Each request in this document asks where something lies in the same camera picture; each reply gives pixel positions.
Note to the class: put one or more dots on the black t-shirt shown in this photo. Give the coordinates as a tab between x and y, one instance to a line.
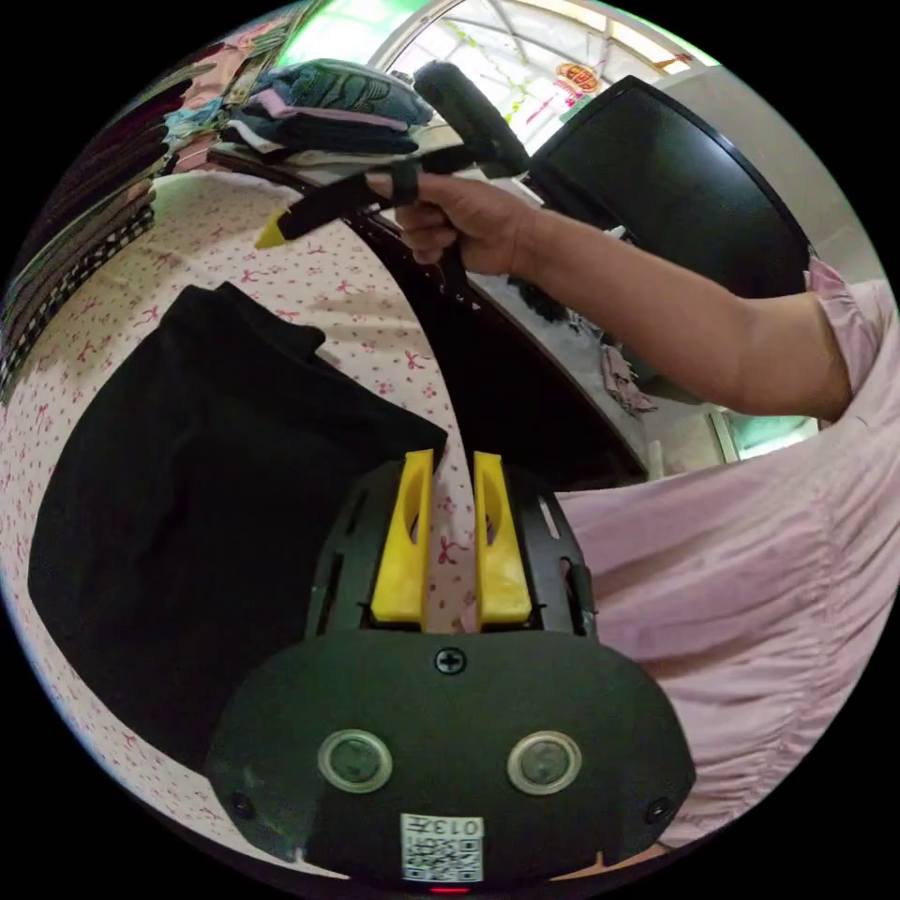
211	464

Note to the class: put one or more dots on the person's right forearm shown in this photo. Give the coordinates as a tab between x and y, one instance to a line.
668	309

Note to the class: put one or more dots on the person's right hand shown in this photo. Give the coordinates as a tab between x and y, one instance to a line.
471	225

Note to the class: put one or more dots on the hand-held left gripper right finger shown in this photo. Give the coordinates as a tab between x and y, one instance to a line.
500	569

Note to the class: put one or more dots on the pile of clothes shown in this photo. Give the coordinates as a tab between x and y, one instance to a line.
330	105
77	239

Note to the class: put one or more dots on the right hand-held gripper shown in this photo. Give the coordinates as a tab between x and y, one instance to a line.
337	200

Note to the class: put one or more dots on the person's body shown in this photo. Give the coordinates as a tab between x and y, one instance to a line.
759	583

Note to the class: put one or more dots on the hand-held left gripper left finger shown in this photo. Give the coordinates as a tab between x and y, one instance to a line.
402	562

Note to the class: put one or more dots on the window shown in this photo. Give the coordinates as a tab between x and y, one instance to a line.
506	49

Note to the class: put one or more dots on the black flat screen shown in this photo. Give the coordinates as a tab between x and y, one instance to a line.
668	183

